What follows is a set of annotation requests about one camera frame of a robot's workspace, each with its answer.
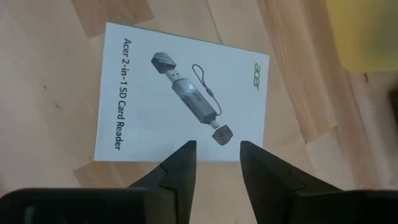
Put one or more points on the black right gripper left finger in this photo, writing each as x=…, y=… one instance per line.
x=183, y=186

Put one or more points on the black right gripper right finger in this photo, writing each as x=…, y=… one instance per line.
x=264, y=193

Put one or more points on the white green card reader box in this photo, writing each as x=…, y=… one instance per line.
x=146, y=124

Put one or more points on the yellow translucent plastic bin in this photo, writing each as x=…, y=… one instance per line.
x=363, y=31

